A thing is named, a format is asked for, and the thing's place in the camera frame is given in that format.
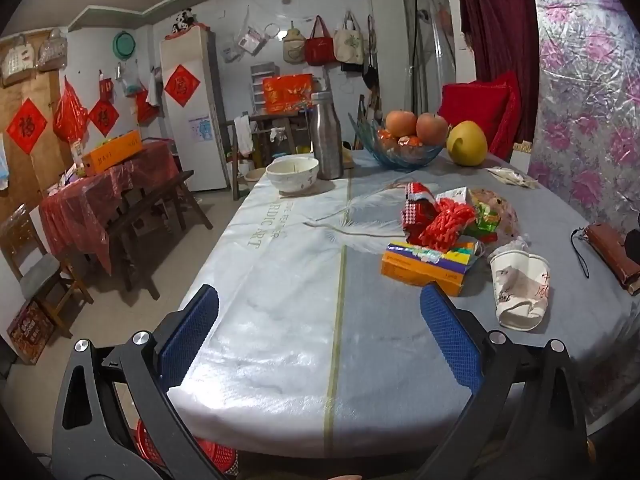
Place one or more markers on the plastic drawer unit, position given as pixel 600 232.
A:
pixel 261 72

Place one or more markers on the blue glass fruit bowl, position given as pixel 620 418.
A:
pixel 400 155

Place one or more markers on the dark red curtain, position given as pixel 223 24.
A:
pixel 495 20

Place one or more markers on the orange cardboard box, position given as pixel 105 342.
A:
pixel 425 266

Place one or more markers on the crushed printed paper cup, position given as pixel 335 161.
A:
pixel 520 285

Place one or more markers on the green candy wrapper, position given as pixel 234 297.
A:
pixel 485 216

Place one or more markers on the white refrigerator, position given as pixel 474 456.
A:
pixel 192 150

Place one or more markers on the red gift box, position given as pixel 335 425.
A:
pixel 287 94

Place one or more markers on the red tote bag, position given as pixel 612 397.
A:
pixel 318 47

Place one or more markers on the orange tangerine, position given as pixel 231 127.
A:
pixel 386 137
pixel 410 141

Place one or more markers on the small white packet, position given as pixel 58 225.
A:
pixel 510 176

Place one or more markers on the red diamond paper on refrigerator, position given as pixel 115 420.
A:
pixel 179 85

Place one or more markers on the beige hanging bag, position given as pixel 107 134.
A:
pixel 294 45

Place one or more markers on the red diamond paper on wall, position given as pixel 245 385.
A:
pixel 102 117

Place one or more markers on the clear plastic bag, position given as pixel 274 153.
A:
pixel 500 210

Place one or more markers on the red apple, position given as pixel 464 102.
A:
pixel 432 127
pixel 400 122

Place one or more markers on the table with red cover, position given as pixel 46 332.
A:
pixel 105 190

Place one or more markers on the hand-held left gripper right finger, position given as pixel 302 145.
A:
pixel 450 335

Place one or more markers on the red cushion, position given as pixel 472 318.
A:
pixel 480 110

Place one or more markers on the stainless steel bottle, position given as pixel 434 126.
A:
pixel 325 135

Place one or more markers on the wooden side table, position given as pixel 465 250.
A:
pixel 270 122

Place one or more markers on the plush toy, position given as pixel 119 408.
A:
pixel 183 20

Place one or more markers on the red plastic bag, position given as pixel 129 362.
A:
pixel 70 112

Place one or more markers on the small white carton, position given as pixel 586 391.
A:
pixel 452 195

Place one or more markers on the white woven bag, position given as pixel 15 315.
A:
pixel 17 57

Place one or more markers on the red plastic basket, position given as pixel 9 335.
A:
pixel 210 455

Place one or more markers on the red hanging cloth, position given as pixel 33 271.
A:
pixel 145 107

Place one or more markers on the white hanging cloth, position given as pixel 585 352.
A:
pixel 243 135

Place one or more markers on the red cardboard box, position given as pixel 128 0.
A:
pixel 27 332

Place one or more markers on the wooden wall board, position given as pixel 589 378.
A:
pixel 47 90

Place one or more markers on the long orange box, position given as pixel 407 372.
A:
pixel 112 152

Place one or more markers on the red snack bag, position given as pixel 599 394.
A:
pixel 447 222

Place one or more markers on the dark wooden bench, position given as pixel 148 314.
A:
pixel 150 205

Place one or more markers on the wooden chair grey seat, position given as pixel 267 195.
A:
pixel 37 270

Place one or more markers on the canvas tote bag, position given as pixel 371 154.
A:
pixel 350 45

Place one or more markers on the green round plate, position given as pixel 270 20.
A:
pixel 122 44

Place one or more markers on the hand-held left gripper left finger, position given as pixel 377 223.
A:
pixel 190 330

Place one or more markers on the white ceramic bowl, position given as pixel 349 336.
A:
pixel 292 172

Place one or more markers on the blue white sticker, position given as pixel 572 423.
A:
pixel 201 127

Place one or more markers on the yellow pomelo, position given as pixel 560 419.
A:
pixel 467 142

